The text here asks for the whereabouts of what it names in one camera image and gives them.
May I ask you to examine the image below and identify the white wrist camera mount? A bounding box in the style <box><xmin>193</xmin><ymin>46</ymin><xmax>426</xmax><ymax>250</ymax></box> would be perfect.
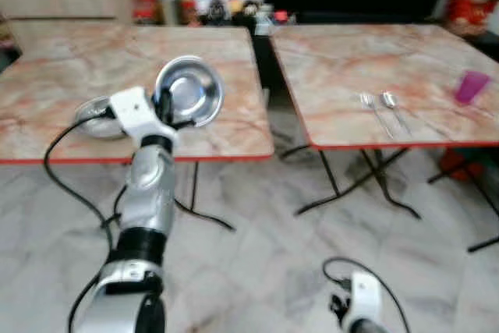
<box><xmin>348</xmin><ymin>271</ymin><xmax>384</xmax><ymax>329</ymax></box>
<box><xmin>108</xmin><ymin>87</ymin><xmax>179</xmax><ymax>147</ymax></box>

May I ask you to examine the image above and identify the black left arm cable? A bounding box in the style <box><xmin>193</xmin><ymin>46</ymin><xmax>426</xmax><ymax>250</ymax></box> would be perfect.
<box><xmin>43</xmin><ymin>109</ymin><xmax>122</xmax><ymax>250</ymax></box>

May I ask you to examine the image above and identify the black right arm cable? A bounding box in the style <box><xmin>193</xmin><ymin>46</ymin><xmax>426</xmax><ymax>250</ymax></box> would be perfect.
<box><xmin>322</xmin><ymin>257</ymin><xmax>412</xmax><ymax>333</ymax></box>

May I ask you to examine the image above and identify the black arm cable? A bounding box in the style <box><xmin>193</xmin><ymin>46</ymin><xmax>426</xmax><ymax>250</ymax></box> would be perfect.
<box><xmin>43</xmin><ymin>109</ymin><xmax>122</xmax><ymax>250</ymax></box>
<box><xmin>322</xmin><ymin>257</ymin><xmax>412</xmax><ymax>333</ymax></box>

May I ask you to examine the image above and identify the small red lidded jar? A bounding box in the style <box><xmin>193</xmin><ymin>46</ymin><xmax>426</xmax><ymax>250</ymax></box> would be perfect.
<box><xmin>272</xmin><ymin>10</ymin><xmax>292</xmax><ymax>27</ymax></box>

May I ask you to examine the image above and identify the marble folding table red rim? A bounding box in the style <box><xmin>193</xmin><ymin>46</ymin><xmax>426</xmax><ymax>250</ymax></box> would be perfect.
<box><xmin>0</xmin><ymin>23</ymin><xmax>276</xmax><ymax>232</ymax></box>
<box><xmin>269</xmin><ymin>23</ymin><xmax>499</xmax><ymax>254</ymax></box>

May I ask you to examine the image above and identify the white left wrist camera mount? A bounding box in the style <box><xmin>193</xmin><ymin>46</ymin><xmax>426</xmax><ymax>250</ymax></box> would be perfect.
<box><xmin>108</xmin><ymin>87</ymin><xmax>179</xmax><ymax>147</ymax></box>

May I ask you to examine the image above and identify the steel fork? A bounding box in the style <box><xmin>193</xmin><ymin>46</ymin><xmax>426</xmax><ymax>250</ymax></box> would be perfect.
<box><xmin>359</xmin><ymin>93</ymin><xmax>395</xmax><ymax>140</ymax></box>

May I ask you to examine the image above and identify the red object under table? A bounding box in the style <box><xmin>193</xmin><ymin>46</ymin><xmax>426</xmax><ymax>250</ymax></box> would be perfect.
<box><xmin>437</xmin><ymin>149</ymin><xmax>485</xmax><ymax>182</ymax></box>

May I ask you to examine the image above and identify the steel spoon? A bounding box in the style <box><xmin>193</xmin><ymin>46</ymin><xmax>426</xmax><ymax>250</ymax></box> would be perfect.
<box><xmin>380</xmin><ymin>91</ymin><xmax>413</xmax><ymax>136</ymax></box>

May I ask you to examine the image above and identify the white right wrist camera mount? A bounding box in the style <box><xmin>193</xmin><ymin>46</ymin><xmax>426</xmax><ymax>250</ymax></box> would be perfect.
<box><xmin>348</xmin><ymin>271</ymin><xmax>384</xmax><ymax>329</ymax></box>

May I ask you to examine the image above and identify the purple plastic cup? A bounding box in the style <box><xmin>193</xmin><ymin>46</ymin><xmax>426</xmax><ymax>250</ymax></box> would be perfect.
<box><xmin>455</xmin><ymin>70</ymin><xmax>492</xmax><ymax>106</ymax></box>

